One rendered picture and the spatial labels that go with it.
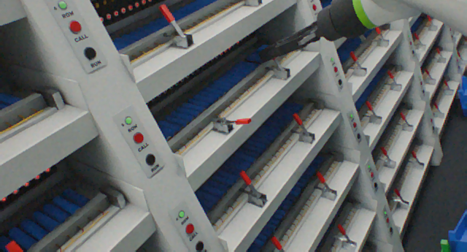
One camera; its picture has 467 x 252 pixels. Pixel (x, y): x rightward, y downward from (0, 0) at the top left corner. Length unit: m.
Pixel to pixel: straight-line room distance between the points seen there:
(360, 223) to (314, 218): 0.29
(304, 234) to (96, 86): 0.69
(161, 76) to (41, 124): 0.22
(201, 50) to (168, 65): 0.10
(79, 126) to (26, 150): 0.08
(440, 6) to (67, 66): 0.52
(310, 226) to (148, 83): 0.63
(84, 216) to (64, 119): 0.17
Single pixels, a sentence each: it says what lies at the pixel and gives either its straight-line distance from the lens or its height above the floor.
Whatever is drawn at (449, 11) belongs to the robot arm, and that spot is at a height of 1.04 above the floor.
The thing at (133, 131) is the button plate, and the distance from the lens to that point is 0.66.
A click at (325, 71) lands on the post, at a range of 1.17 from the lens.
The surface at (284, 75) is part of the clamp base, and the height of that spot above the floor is 0.92.
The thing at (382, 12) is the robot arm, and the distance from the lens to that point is 0.81.
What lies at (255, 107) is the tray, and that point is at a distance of 0.89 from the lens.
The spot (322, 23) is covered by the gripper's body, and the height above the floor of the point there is 1.02.
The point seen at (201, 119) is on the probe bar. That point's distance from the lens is 0.83.
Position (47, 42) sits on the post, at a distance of 0.62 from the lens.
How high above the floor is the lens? 1.19
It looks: 19 degrees down
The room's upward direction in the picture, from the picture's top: 25 degrees counter-clockwise
